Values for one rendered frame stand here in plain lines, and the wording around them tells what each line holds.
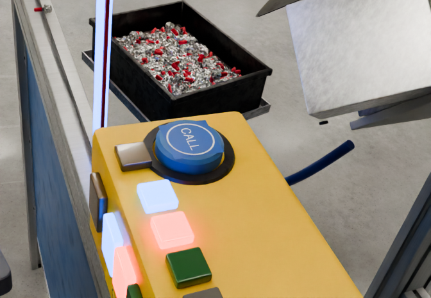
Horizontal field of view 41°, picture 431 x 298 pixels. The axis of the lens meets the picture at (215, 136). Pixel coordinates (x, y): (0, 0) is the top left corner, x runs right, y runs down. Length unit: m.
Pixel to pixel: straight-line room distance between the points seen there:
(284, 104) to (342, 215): 0.59
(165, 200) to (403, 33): 0.41
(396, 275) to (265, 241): 0.66
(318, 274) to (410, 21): 0.41
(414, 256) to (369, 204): 1.10
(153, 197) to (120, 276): 0.04
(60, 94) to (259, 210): 0.46
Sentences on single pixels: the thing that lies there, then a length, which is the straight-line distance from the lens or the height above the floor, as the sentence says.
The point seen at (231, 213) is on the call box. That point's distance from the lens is 0.31.
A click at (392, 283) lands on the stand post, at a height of 0.60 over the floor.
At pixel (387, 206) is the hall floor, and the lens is 2.02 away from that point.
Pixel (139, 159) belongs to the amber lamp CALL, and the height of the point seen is 1.08.
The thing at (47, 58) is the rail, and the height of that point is 0.86.
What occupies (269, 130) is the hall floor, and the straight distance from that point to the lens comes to 2.16.
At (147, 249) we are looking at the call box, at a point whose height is 1.07.
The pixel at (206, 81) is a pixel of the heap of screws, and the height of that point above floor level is 0.85.
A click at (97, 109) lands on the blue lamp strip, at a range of 0.62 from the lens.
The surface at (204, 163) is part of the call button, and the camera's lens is 0.32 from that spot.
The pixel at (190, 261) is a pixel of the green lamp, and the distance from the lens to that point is 0.28.
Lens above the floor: 1.30
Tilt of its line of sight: 39 degrees down
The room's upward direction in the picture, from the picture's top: 11 degrees clockwise
